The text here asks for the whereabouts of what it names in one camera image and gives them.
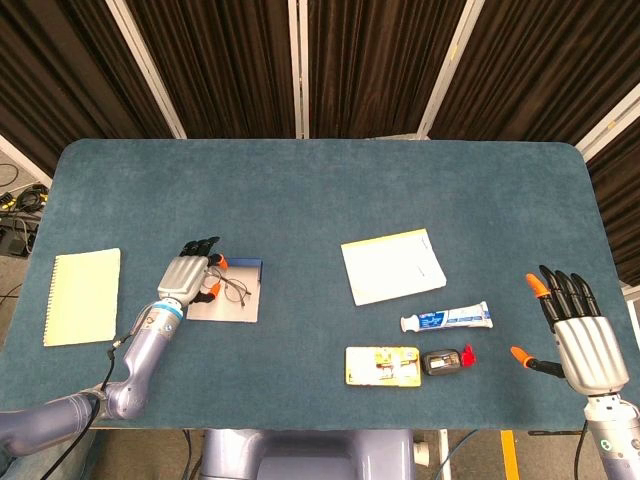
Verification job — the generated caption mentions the white blue toothpaste tube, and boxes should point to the white blue toothpaste tube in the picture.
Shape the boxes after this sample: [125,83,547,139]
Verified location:
[399,300,495,333]

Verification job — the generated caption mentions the white table leg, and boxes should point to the white table leg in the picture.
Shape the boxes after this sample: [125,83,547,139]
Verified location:
[437,428,454,480]

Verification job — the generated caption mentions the black curtain partition panel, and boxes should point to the black curtain partition panel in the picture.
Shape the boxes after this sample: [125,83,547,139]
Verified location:
[417,0,640,151]
[299,0,481,140]
[119,0,306,140]
[574,82,640,289]
[0,0,187,177]

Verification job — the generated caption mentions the black foot pedal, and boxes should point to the black foot pedal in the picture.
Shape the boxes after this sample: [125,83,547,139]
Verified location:
[0,219,39,257]

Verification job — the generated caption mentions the black yellow cable bundle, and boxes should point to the black yellow cable bundle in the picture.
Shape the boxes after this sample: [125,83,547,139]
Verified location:
[0,182,51,226]

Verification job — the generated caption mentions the yellow spiral notebook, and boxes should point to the yellow spiral notebook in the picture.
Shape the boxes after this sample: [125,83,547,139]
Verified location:
[42,247,122,348]

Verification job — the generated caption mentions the black floor cable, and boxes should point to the black floor cable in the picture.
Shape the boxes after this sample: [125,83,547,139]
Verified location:
[181,429,195,480]

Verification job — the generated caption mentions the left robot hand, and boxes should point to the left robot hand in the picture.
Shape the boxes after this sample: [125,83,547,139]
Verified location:
[156,236,230,307]

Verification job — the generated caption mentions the black-rimmed eyeglasses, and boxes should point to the black-rimmed eyeglasses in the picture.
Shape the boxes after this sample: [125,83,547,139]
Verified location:
[207,267,251,309]

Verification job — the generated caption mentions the yellow curry box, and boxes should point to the yellow curry box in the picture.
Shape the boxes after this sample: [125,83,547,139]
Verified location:
[344,345,423,388]

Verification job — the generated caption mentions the white notepad yellow binding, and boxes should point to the white notepad yellow binding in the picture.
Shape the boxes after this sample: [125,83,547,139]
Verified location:
[340,228,448,307]

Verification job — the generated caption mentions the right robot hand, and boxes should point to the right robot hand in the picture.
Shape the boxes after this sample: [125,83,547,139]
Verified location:
[510,265,630,398]

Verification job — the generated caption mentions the blue jeans leg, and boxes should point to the blue jeans leg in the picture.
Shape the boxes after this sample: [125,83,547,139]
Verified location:
[0,430,104,480]

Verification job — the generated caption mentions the blue felt table mat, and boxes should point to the blue felt table mat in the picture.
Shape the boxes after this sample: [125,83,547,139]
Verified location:
[0,138,640,432]

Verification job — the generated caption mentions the blue floor cable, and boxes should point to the blue floor cable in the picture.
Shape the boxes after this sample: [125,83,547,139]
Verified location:
[446,429,480,480]

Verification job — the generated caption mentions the lavender robot torso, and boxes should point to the lavender robot torso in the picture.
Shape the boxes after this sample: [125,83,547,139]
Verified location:
[199,428,416,480]

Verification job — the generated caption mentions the black container red cap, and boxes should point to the black container red cap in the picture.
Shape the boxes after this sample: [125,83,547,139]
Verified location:
[420,343,477,377]

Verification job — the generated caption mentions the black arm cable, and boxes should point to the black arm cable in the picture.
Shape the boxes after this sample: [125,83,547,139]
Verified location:
[42,305,156,480]

